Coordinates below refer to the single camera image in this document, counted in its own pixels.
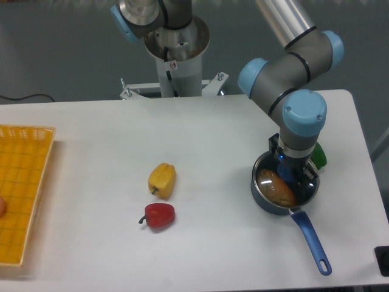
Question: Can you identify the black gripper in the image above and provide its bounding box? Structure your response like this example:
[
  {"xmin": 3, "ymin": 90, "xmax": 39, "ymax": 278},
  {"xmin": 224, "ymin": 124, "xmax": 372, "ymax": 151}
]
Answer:
[{"xmin": 281, "ymin": 155, "xmax": 316, "ymax": 186}]

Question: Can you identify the glass pot lid blue knob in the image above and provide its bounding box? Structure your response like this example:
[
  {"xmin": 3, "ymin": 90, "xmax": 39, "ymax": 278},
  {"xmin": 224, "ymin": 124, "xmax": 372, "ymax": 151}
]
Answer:
[{"xmin": 251, "ymin": 151, "xmax": 320, "ymax": 215}]

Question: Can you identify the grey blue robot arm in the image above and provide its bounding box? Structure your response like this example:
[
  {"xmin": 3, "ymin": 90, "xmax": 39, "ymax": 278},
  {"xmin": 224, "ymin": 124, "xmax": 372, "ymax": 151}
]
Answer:
[{"xmin": 111, "ymin": 1, "xmax": 344, "ymax": 182}]

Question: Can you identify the green bell pepper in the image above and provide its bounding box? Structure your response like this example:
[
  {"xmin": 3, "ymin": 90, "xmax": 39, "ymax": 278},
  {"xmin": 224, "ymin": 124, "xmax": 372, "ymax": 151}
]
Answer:
[{"xmin": 311, "ymin": 142, "xmax": 328, "ymax": 170}]

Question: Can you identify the baked bread pastry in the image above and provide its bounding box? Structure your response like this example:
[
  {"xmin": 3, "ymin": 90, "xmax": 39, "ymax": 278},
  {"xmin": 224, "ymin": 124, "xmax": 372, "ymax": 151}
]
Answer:
[{"xmin": 256, "ymin": 169, "xmax": 298, "ymax": 207}]

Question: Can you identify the black device at table edge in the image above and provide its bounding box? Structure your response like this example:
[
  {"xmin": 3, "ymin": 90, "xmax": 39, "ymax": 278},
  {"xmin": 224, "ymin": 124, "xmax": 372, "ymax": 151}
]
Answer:
[{"xmin": 374, "ymin": 246, "xmax": 389, "ymax": 277}]

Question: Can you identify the yellow bell pepper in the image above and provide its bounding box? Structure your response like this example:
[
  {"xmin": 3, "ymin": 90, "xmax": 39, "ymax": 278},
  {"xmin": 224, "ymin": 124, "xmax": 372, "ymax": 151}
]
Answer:
[{"xmin": 148, "ymin": 162, "xmax": 176, "ymax": 200}]

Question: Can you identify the red bell pepper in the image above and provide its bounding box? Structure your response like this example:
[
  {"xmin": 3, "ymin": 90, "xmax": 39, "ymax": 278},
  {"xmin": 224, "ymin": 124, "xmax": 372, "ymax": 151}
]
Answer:
[{"xmin": 139, "ymin": 203, "xmax": 175, "ymax": 229}]

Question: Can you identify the yellow wicker basket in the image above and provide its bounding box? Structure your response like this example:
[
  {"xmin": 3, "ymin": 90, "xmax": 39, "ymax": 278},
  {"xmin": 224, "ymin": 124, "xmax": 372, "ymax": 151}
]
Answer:
[{"xmin": 1, "ymin": 124, "xmax": 56, "ymax": 266}]

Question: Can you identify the orange item in basket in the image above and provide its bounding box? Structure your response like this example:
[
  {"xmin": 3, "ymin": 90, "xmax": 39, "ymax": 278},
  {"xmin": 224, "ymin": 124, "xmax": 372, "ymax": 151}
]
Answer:
[{"xmin": 0, "ymin": 196, "xmax": 7, "ymax": 217}]

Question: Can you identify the dark pot blue handle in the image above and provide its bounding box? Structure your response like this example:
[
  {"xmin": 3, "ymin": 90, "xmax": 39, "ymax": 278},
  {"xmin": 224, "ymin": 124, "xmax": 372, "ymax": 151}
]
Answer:
[{"xmin": 250, "ymin": 151, "xmax": 333, "ymax": 276}]

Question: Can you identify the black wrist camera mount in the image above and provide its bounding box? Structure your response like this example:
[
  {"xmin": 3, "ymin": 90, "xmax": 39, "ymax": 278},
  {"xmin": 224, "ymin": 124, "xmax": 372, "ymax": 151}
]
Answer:
[{"xmin": 268, "ymin": 133, "xmax": 283, "ymax": 158}]

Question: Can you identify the white mounting frame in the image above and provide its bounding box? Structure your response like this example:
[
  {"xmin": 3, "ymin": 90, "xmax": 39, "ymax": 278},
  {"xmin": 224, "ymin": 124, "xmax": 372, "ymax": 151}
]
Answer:
[{"xmin": 119, "ymin": 72, "xmax": 229, "ymax": 100}]

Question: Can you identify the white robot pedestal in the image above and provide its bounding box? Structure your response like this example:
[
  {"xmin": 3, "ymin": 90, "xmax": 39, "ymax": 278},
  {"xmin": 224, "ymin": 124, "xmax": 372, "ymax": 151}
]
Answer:
[{"xmin": 145, "ymin": 16, "xmax": 210, "ymax": 97}]

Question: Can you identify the black floor cable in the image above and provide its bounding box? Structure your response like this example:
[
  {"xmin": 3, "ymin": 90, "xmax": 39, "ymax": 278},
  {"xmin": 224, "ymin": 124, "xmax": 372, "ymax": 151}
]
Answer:
[{"xmin": 0, "ymin": 93, "xmax": 56, "ymax": 103}]

